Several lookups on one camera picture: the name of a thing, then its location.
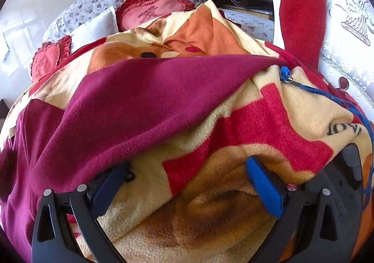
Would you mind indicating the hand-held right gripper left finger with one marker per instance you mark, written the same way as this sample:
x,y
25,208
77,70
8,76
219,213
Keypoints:
x,y
108,190

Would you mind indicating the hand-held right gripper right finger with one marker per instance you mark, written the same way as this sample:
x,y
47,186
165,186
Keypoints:
x,y
266,187

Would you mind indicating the maroon garment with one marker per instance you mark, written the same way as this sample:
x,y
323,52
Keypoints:
x,y
146,99

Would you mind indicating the printed fleece blanket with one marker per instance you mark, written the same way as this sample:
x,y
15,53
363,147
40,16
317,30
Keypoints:
x,y
292,99

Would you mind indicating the small red round object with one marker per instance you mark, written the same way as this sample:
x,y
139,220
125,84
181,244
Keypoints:
x,y
343,83

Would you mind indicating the dark red heart pillow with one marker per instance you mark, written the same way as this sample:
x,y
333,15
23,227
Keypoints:
x,y
46,58

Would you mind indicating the white pillow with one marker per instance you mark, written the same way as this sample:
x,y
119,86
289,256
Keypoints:
x,y
93,29

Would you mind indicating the grey floral bed sheet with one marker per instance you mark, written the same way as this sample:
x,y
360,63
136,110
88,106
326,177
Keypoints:
x,y
251,23

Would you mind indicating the red knit cloth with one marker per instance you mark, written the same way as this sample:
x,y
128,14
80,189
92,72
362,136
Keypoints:
x,y
302,11

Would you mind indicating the pink red heart pillow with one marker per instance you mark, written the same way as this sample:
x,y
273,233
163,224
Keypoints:
x,y
152,11

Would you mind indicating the white embroidered sofa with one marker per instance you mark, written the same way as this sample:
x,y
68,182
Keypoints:
x,y
350,17

